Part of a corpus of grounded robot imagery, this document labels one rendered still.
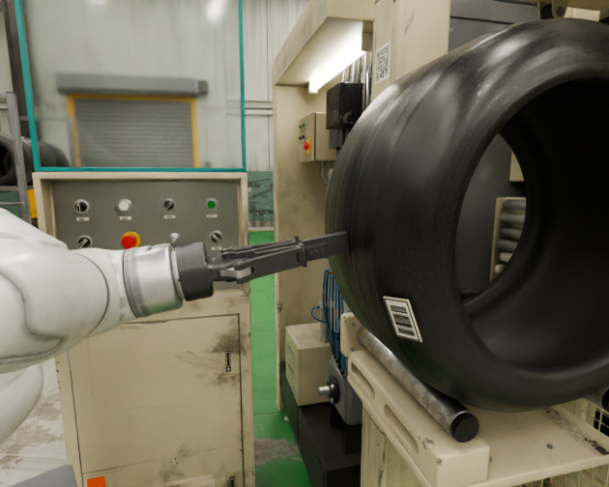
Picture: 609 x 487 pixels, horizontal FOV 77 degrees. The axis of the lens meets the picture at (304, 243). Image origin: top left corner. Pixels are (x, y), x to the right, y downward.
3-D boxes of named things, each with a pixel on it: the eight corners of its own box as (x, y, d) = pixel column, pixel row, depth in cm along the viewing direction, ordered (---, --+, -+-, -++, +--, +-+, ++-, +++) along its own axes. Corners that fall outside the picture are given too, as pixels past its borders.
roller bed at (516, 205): (487, 299, 113) (496, 197, 108) (528, 295, 117) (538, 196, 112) (543, 323, 95) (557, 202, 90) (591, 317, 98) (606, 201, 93)
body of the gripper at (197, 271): (170, 253, 46) (247, 239, 48) (175, 242, 54) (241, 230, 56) (183, 311, 48) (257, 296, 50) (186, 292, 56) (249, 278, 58)
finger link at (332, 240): (300, 240, 54) (301, 241, 53) (346, 231, 56) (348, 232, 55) (303, 261, 55) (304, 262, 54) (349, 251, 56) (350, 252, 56)
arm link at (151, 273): (131, 243, 53) (176, 235, 54) (147, 304, 55) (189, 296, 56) (118, 256, 44) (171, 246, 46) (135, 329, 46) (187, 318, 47)
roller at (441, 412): (377, 324, 88) (376, 342, 89) (359, 326, 87) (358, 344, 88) (482, 414, 55) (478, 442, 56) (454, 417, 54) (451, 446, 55)
